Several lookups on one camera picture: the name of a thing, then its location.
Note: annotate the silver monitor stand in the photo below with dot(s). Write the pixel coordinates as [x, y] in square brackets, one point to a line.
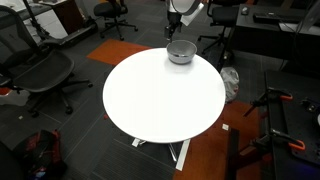
[310, 16]

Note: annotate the white plastic bag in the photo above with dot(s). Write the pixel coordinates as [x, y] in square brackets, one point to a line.
[230, 83]

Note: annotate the black keyboard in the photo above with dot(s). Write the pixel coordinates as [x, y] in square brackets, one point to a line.
[267, 17]

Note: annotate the red and black bag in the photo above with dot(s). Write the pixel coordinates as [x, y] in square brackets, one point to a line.
[43, 150]

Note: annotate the grey computer mouse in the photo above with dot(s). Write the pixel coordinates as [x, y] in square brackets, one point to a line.
[245, 10]

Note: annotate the black desk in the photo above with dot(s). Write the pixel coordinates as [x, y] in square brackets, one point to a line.
[260, 36]

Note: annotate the black mesh office chair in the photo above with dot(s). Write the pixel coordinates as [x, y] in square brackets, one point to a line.
[43, 71]

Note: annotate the white table base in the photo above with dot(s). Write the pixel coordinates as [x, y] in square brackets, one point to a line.
[183, 156]

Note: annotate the black electric scooter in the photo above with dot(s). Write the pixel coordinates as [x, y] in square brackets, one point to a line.
[73, 35]

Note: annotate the white drawer cabinet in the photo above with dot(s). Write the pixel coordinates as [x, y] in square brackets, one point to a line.
[50, 21]

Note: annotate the black work table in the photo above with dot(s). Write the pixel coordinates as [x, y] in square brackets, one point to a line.
[290, 121]

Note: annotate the dark brown wooden cabinet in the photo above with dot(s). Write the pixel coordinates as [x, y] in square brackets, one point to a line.
[68, 15]

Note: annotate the white crumpled sheet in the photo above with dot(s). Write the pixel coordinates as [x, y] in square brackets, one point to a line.
[15, 100]

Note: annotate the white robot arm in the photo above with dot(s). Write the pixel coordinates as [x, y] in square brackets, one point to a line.
[183, 5]

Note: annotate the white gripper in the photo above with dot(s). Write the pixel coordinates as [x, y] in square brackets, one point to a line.
[174, 21]

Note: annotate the small red floor object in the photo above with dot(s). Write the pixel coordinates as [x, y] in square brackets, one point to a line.
[105, 116]

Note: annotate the black post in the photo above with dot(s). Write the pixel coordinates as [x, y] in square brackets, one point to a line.
[232, 156]

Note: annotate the grey bowl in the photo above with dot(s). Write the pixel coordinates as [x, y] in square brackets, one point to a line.
[181, 55]

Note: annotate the white paper scrap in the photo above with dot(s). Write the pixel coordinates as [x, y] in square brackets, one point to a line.
[225, 127]

